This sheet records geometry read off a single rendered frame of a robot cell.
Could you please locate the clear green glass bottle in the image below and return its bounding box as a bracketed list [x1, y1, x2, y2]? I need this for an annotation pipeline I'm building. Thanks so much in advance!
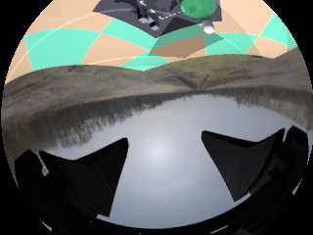
[176, 0, 216, 34]

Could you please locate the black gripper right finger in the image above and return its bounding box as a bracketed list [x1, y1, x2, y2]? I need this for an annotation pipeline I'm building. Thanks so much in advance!
[201, 128, 286, 201]

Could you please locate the dark grey flat mat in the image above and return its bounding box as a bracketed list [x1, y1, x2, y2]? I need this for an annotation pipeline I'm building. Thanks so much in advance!
[93, 0, 223, 38]

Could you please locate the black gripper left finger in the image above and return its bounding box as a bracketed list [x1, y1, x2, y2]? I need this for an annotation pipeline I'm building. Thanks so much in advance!
[38, 137, 129, 218]

